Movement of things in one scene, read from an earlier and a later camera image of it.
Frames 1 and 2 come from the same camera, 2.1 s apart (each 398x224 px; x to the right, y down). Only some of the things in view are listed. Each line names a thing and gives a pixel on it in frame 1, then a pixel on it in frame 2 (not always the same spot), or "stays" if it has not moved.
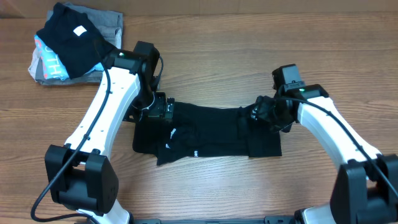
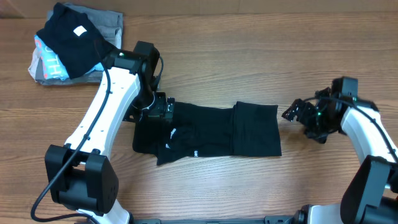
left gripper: x=160 y=110 stays
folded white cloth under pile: x=33 y=66 stays
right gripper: x=260 y=111 → x=305 y=107
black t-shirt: x=200 y=130 stays
